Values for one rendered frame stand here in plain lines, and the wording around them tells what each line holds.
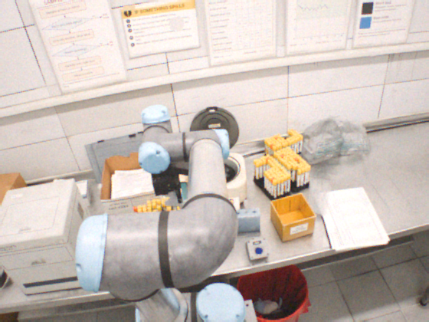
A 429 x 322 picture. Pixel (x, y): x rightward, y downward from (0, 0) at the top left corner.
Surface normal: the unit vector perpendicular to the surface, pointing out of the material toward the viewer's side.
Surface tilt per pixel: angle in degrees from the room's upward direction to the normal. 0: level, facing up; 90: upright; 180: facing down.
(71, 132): 90
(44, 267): 90
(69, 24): 93
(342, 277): 0
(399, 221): 0
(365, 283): 0
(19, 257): 90
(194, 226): 23
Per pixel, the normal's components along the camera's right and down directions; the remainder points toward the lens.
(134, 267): 0.02, 0.14
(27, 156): 0.17, 0.61
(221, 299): 0.07, -0.75
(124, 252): 0.00, -0.25
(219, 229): 0.68, -0.39
